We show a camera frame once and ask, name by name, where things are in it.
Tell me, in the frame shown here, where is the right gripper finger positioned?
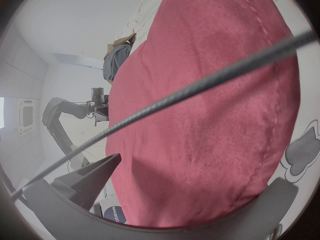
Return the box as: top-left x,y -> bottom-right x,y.
51,153 -> 122,211

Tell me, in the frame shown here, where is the red shirt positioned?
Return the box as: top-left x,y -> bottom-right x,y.
104,0 -> 300,228

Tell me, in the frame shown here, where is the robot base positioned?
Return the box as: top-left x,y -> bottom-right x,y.
89,201 -> 129,224

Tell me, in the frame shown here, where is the grey garment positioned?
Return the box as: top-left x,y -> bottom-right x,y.
102,44 -> 133,82

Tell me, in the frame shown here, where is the white ceiling air conditioner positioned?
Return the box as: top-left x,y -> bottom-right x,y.
18,98 -> 41,137

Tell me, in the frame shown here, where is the white printed quilt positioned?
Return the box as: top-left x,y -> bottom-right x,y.
121,0 -> 165,47

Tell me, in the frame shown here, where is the bed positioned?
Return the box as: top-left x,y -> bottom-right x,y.
120,0 -> 320,237

